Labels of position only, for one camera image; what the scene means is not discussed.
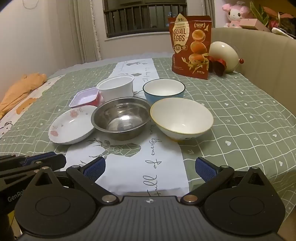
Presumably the red snack bag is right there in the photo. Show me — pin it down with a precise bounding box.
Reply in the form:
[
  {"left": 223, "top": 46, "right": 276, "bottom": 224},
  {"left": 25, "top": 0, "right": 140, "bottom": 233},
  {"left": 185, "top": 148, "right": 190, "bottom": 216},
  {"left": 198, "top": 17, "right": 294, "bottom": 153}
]
[{"left": 168, "top": 13, "right": 211, "bottom": 80}]

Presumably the blue ceramic bowl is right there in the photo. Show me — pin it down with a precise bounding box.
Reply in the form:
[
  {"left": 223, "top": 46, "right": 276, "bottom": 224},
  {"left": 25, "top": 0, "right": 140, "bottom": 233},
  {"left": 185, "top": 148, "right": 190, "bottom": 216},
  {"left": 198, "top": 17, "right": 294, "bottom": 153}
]
[{"left": 142, "top": 79, "right": 186, "bottom": 107}]

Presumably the orange cloth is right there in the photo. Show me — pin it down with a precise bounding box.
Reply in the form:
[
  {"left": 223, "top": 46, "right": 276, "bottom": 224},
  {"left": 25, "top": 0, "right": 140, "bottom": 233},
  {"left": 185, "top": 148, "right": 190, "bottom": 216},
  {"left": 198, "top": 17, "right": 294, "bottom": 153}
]
[{"left": 0, "top": 73, "right": 48, "bottom": 116}]

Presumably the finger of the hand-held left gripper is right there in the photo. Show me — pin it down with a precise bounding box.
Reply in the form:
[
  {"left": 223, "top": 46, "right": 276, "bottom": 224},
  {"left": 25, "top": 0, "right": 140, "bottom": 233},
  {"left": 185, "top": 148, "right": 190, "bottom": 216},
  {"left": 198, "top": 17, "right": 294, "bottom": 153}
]
[
  {"left": 0, "top": 152, "right": 56, "bottom": 165},
  {"left": 0, "top": 155, "right": 67, "bottom": 186}
]

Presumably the red rectangular plastic tray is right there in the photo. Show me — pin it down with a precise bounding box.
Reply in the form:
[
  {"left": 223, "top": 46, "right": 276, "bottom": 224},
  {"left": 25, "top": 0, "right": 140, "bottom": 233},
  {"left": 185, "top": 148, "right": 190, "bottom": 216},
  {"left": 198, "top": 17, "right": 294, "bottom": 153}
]
[{"left": 69, "top": 88, "right": 105, "bottom": 109}]

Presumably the dark red foil object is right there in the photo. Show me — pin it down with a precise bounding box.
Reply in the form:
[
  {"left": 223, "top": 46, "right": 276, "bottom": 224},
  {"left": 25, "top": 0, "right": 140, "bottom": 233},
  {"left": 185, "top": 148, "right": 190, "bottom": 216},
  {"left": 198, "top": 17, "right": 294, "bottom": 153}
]
[{"left": 207, "top": 56, "right": 226, "bottom": 76}]

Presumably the stainless steel bowl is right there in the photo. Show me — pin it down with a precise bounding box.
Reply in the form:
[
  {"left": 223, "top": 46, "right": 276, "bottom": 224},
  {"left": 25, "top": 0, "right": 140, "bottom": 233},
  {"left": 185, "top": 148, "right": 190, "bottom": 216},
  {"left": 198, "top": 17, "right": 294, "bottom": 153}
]
[{"left": 91, "top": 97, "right": 152, "bottom": 141}]

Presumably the pink plush toy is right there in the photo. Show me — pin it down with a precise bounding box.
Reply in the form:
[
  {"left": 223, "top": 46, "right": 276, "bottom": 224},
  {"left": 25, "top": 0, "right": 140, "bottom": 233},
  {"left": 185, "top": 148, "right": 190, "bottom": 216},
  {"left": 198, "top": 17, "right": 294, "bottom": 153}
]
[{"left": 222, "top": 1, "right": 251, "bottom": 29}]

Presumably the white deer-print table runner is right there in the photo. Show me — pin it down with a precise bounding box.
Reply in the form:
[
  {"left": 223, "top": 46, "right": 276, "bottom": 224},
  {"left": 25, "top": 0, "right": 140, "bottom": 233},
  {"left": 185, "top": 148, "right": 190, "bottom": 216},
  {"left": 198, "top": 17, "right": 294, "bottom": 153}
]
[{"left": 59, "top": 57, "right": 189, "bottom": 196}]

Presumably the beige upholstered headboard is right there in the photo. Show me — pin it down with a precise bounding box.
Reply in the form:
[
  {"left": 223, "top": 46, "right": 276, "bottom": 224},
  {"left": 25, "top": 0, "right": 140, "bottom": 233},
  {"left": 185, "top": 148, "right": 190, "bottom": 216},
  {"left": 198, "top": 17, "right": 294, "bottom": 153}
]
[{"left": 209, "top": 27, "right": 296, "bottom": 149}]

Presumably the bear-print blanket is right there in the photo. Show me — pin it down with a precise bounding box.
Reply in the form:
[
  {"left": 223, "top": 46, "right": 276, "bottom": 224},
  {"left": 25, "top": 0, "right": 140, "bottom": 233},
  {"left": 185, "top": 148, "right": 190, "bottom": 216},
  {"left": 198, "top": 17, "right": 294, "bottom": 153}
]
[{"left": 0, "top": 76, "right": 60, "bottom": 139}]

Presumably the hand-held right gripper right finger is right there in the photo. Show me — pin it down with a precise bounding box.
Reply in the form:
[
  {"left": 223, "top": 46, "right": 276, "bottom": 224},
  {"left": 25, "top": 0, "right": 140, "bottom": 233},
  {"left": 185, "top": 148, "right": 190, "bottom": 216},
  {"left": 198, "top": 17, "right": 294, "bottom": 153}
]
[{"left": 180, "top": 157, "right": 270, "bottom": 207}]

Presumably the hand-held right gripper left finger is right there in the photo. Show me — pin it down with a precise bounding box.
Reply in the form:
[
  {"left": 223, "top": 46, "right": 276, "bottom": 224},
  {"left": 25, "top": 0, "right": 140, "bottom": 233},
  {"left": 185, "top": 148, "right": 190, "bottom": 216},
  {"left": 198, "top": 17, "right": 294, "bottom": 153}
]
[{"left": 31, "top": 157, "right": 119, "bottom": 207}]

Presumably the cream egg-shaped ornament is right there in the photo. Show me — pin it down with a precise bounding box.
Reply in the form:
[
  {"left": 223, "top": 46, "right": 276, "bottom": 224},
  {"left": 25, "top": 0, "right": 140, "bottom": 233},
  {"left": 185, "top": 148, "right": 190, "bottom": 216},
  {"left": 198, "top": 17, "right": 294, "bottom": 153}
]
[{"left": 208, "top": 41, "right": 244, "bottom": 74}]

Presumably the white plastic bowl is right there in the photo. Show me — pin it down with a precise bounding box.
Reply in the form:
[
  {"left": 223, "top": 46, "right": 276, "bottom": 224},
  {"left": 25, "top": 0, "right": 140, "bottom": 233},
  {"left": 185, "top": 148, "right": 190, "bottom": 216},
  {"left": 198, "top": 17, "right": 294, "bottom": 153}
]
[{"left": 96, "top": 75, "right": 135, "bottom": 102}]

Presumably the yellow-rimmed white bowl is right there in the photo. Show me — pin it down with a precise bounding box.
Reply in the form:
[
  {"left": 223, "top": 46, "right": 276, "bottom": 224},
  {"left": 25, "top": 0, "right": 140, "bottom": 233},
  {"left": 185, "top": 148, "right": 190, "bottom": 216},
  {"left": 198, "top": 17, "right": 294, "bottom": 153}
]
[{"left": 150, "top": 97, "right": 214, "bottom": 142}]

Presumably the pink box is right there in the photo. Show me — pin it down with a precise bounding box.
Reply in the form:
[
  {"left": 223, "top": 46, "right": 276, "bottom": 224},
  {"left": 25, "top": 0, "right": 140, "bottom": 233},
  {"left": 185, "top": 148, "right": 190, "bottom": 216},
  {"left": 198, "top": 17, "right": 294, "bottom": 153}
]
[{"left": 239, "top": 19, "right": 270, "bottom": 32}]

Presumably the dark-framed window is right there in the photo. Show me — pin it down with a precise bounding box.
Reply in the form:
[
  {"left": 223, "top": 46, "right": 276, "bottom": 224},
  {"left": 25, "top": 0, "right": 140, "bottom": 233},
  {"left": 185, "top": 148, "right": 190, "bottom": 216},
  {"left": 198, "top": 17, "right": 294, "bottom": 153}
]
[{"left": 103, "top": 0, "right": 188, "bottom": 39}]

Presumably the red and green plant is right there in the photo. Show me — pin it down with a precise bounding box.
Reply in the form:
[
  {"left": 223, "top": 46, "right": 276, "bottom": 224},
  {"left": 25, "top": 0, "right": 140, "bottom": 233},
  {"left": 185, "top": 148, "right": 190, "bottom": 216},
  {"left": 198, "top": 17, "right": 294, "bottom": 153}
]
[{"left": 250, "top": 0, "right": 296, "bottom": 28}]

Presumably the white floral plate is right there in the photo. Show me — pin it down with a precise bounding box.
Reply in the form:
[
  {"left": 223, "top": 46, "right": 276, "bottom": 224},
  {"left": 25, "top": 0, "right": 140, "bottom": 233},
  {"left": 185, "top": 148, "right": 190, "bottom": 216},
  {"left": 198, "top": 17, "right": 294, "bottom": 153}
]
[{"left": 48, "top": 105, "right": 99, "bottom": 145}]

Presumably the white folded item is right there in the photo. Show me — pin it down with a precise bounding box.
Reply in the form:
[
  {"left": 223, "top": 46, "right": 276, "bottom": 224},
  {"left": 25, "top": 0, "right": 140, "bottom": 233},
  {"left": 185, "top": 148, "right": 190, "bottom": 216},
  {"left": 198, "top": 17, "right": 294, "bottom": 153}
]
[{"left": 272, "top": 27, "right": 296, "bottom": 38}]

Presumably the beige curtain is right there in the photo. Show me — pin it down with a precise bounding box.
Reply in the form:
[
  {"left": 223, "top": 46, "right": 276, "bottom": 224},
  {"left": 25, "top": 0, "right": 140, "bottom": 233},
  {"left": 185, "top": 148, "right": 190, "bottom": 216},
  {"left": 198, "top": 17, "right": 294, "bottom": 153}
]
[
  {"left": 199, "top": 0, "right": 219, "bottom": 18},
  {"left": 59, "top": 0, "right": 102, "bottom": 64}
]

